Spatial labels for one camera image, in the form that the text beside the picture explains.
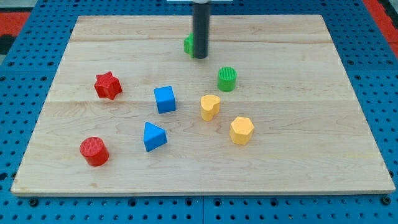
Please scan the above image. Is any green star block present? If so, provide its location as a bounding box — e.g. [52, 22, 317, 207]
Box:
[183, 32, 194, 58]

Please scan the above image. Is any blue cube block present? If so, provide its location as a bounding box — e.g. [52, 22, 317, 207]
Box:
[154, 86, 176, 113]

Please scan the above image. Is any red star block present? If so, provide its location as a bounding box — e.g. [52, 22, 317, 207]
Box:
[94, 71, 123, 100]

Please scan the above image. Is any yellow heart block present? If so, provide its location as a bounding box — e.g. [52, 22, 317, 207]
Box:
[200, 95, 221, 121]

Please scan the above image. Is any green cylinder block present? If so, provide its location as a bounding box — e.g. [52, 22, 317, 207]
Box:
[217, 67, 237, 92]

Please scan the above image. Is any yellow hexagon block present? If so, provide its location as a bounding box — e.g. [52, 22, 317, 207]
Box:
[229, 116, 254, 145]

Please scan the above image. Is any blue triangle block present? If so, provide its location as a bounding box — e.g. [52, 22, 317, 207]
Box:
[143, 122, 167, 152]

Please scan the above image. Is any wooden board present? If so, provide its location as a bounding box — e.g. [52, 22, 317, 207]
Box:
[11, 15, 395, 197]

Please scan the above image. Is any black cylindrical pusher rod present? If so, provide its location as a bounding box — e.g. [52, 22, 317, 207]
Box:
[193, 0, 211, 59]

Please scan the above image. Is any red cylinder block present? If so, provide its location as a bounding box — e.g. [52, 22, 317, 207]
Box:
[80, 136, 109, 166]

